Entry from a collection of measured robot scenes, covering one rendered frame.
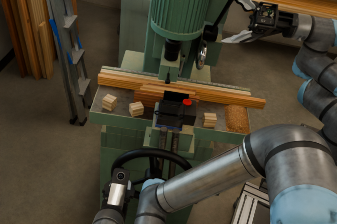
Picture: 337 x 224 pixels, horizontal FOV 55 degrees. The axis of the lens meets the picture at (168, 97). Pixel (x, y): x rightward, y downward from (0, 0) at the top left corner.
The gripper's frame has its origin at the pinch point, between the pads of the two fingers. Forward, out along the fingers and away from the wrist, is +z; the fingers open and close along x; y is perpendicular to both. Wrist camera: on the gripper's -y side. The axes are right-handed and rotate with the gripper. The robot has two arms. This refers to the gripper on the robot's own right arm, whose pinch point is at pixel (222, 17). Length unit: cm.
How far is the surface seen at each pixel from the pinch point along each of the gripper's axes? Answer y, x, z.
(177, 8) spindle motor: -0.7, -0.7, 13.5
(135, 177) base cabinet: -52, 57, 19
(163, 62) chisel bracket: -21.8, 11.8, 15.0
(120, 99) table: -31, 27, 29
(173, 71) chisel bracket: -22.5, 14.3, 10.9
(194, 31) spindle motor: -8.6, 2.9, 7.0
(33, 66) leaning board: -158, 2, 112
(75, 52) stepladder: -115, -6, 71
